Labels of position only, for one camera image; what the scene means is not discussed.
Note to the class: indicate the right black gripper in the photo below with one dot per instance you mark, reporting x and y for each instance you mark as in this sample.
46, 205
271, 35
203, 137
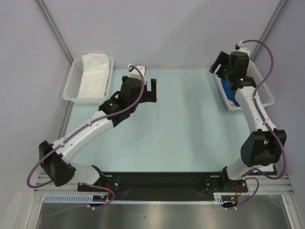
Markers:
219, 63

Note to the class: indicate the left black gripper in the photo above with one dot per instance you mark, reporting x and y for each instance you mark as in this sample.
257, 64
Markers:
149, 96

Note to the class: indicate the white towel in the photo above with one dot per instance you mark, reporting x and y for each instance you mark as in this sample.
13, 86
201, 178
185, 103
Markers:
95, 76

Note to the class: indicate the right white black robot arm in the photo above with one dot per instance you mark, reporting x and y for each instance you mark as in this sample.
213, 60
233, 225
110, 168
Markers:
265, 143

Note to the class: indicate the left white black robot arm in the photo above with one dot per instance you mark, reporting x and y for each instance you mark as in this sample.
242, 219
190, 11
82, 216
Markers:
57, 158

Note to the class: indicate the blue towel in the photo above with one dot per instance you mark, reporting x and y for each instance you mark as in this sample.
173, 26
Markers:
227, 91

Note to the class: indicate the pink towel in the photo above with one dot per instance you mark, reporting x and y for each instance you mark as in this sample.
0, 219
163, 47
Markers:
233, 104

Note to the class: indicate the right white plastic basket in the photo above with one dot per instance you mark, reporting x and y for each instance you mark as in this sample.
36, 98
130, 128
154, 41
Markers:
264, 93

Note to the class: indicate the white plastic basket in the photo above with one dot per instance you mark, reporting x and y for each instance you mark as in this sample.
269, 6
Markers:
264, 93
72, 86

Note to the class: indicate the left white plastic basket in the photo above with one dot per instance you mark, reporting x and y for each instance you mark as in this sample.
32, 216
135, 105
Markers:
72, 86

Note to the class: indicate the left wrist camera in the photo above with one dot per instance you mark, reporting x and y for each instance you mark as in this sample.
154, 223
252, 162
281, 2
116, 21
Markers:
137, 71

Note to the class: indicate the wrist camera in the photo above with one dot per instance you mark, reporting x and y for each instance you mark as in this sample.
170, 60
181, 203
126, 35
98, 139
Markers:
240, 47
137, 71

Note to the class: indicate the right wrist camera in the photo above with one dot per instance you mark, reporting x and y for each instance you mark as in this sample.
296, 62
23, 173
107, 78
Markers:
240, 47

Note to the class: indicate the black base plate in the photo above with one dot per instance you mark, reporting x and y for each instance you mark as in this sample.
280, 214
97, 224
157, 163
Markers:
162, 185

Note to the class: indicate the white slotted cable duct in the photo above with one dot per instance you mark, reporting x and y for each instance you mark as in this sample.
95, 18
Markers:
97, 199

